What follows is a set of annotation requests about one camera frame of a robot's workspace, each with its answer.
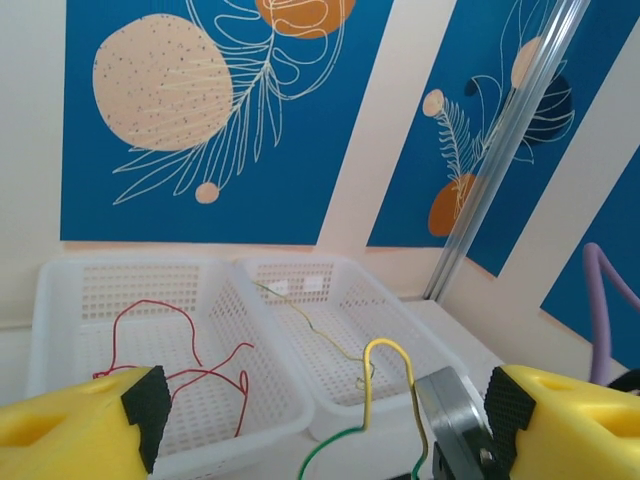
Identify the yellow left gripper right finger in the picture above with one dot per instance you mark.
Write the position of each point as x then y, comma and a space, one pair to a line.
580, 430

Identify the white perforated plastic basket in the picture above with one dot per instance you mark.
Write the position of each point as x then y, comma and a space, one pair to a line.
270, 400

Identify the white perforated basket with stickers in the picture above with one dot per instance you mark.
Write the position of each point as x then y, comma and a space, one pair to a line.
350, 320

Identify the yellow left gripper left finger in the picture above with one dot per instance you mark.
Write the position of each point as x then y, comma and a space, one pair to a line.
65, 435

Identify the white sticker label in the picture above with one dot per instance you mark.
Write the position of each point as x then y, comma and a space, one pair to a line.
281, 288
314, 283

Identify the aluminium frame post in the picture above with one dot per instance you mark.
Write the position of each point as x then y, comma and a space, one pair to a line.
500, 150

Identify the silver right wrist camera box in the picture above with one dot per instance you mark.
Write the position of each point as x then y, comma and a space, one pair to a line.
452, 415

